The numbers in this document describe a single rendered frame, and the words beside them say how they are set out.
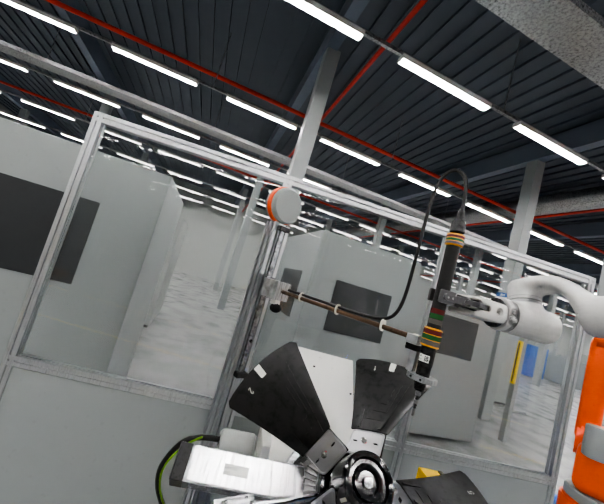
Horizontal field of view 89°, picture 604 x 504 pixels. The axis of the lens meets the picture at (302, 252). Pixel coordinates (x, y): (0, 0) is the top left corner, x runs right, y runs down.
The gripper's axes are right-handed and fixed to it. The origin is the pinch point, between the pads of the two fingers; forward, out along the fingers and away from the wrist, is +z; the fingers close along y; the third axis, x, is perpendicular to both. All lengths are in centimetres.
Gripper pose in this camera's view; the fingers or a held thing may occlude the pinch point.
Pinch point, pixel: (441, 296)
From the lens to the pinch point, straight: 84.8
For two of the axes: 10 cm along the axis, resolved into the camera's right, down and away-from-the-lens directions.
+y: -1.6, 0.5, 9.9
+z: -9.5, -2.9, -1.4
